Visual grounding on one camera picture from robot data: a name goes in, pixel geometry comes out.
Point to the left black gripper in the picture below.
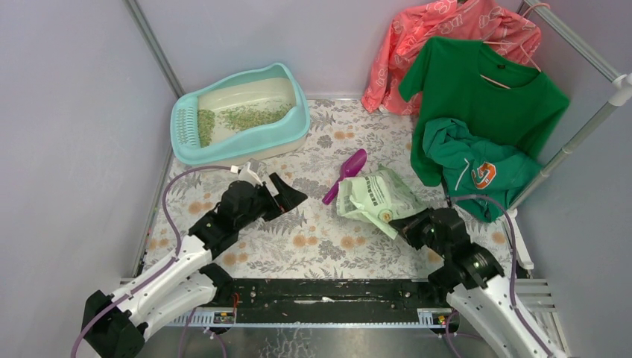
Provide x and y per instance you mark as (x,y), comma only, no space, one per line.
(288,199)

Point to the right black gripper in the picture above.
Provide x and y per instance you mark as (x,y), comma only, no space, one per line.
(408,227)

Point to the green cat litter bag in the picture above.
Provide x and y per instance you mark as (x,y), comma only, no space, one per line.
(377,198)

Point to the purple litter scoop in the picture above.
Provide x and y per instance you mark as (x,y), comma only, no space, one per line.
(350,168)

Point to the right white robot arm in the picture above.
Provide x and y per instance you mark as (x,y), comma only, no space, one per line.
(475,285)

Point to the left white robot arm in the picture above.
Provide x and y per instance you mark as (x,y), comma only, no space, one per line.
(120,323)

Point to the teal cat litter box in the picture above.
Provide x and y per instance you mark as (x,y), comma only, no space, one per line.
(273,83)

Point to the green litter pile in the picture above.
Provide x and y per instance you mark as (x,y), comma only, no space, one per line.
(238,119)

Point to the floral patterned mat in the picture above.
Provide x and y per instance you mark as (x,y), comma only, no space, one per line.
(313,241)

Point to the green jersey with orange logo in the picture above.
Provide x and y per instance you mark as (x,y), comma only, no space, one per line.
(473,165)

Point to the green t-shirt on hanger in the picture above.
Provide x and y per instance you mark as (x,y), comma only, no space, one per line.
(502,101)

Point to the pink patterned garment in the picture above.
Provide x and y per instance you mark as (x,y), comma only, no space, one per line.
(510,35)

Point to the metal clothes rack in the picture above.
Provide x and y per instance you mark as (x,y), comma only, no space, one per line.
(580,214)

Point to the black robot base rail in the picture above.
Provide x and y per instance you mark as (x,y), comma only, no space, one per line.
(334,303)

